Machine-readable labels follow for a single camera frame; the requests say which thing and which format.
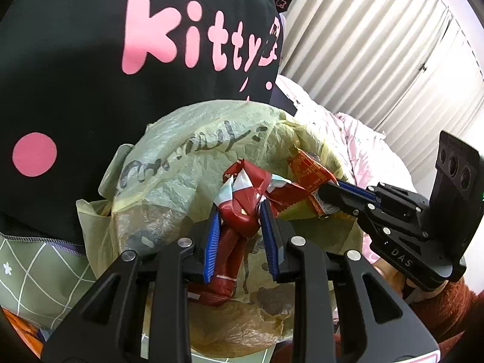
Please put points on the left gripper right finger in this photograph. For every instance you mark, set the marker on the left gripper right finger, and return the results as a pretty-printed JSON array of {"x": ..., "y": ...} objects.
[{"x": 284, "y": 256}]

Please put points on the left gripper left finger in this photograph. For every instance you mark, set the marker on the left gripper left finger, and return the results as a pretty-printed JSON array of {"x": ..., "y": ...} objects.
[{"x": 205, "y": 236}]

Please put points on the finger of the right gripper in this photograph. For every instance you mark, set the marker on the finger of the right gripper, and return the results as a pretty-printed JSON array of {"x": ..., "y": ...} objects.
[
  {"x": 332, "y": 194},
  {"x": 355, "y": 191}
]

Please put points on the red gold snack wrapper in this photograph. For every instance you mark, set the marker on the red gold snack wrapper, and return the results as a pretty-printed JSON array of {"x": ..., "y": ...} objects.
[{"x": 311, "y": 175}]

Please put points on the dark red candy wrapper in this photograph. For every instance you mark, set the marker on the dark red candy wrapper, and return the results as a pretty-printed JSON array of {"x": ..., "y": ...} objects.
[{"x": 245, "y": 185}]

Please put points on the pink floral bedsheet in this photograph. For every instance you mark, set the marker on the pink floral bedsheet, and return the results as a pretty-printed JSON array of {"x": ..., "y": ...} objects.
[{"x": 361, "y": 154}]

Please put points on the brown right sleeve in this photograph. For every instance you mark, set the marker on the brown right sleeve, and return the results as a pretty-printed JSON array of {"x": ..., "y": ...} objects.
[{"x": 452, "y": 313}]

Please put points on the white window blinds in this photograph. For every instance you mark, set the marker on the white window blinds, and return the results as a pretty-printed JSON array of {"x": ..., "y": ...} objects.
[{"x": 405, "y": 68}]

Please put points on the green checkered tablecloth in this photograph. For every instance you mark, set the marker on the green checkered tablecloth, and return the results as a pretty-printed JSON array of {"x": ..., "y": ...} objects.
[{"x": 42, "y": 280}]

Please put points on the black Hello Kitty pillow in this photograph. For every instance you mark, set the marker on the black Hello Kitty pillow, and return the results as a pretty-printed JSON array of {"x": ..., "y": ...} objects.
[{"x": 79, "y": 78}]

